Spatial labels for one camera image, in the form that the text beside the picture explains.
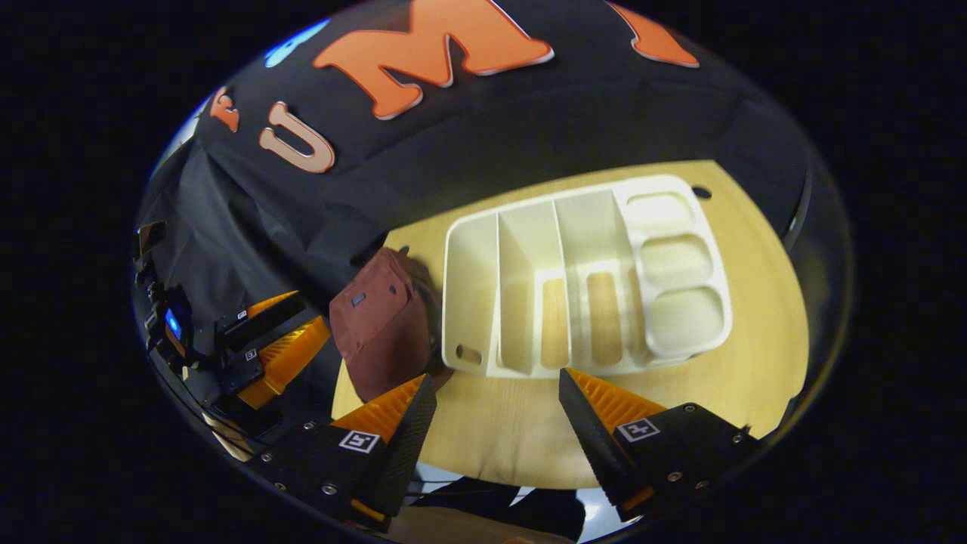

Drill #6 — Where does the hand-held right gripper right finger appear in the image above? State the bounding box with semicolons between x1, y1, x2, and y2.
558;368;761;524

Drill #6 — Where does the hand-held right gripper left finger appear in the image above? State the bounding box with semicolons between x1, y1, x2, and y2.
252;373;439;530

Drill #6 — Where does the maroon schoolbag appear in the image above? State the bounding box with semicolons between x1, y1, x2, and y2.
329;248;456;403

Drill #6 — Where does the cream plastic bookshelf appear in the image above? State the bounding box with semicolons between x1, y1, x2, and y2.
442;175;734;380

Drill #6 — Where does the dark cloth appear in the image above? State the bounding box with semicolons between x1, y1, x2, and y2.
408;476;589;542

